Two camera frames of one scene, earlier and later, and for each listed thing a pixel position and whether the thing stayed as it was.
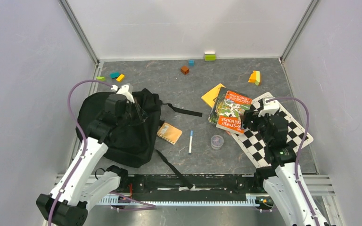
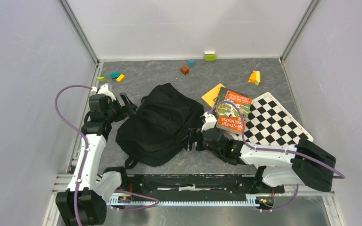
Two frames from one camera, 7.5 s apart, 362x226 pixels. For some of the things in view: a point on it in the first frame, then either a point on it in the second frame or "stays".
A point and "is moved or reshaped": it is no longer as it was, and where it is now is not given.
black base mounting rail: [205, 186] stays
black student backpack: [135, 147] is moved or reshaped
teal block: [114, 75] stays
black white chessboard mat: [252, 141] stays
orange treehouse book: [232, 112] stays
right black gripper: [252, 116] -> [193, 134]
